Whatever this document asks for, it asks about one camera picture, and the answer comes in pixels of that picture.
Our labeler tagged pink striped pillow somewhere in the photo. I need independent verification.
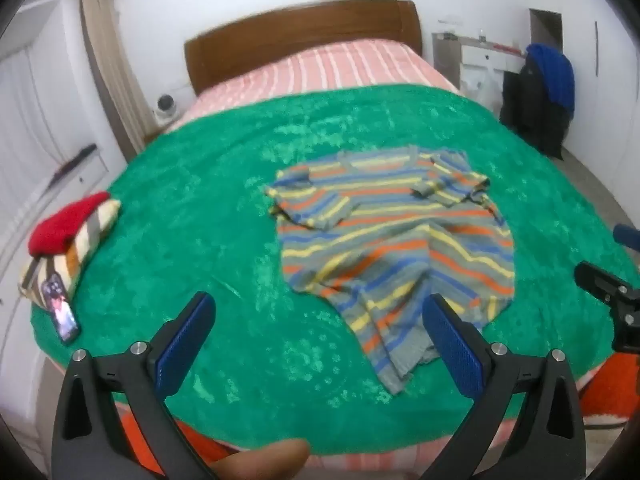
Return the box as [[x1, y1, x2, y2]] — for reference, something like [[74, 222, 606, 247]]
[[187, 39, 458, 126]]

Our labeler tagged green floral blanket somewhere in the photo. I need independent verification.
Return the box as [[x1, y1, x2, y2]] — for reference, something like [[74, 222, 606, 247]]
[[30, 82, 640, 458]]

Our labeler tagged white desk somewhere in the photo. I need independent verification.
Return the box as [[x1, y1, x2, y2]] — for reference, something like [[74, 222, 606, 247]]
[[432, 31, 531, 106]]

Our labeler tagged red knit hat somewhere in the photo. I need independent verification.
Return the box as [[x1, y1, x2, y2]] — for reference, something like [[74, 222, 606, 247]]
[[28, 191, 112, 257]]

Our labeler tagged small white fan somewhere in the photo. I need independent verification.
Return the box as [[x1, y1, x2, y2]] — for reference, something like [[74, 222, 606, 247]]
[[152, 92, 181, 123]]

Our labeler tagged wooden bed headboard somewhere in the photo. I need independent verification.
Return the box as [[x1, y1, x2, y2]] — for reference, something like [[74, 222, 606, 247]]
[[183, 0, 423, 96]]

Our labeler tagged clear plastic bag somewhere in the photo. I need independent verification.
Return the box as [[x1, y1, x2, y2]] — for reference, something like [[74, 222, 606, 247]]
[[462, 67, 501, 108]]

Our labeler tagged black puffer jacket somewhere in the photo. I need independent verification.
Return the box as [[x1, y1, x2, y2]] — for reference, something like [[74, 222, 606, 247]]
[[500, 57, 571, 158]]

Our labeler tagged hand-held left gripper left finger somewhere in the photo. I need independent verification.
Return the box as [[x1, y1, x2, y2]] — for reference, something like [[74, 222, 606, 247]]
[[51, 291, 217, 480]]

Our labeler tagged smartphone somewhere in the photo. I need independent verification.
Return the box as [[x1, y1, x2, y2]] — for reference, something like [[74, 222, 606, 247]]
[[41, 272, 81, 345]]

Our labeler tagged orange cloth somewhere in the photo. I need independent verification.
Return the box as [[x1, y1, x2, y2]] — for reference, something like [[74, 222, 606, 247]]
[[117, 355, 640, 476]]

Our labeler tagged blue garment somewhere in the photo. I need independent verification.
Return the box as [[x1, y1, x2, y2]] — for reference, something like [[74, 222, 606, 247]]
[[525, 43, 575, 111]]

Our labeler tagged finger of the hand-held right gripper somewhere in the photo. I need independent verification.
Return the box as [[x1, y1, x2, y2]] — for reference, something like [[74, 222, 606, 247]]
[[574, 261, 640, 356], [613, 225, 640, 252]]

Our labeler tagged striped knit shirt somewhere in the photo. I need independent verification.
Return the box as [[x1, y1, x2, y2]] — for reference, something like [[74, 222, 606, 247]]
[[265, 146, 516, 395]]

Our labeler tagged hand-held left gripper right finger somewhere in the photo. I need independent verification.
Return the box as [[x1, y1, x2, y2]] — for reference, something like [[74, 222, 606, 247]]
[[421, 293, 588, 480]]

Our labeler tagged beige curtain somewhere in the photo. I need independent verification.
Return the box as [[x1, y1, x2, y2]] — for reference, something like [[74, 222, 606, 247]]
[[80, 0, 161, 156]]

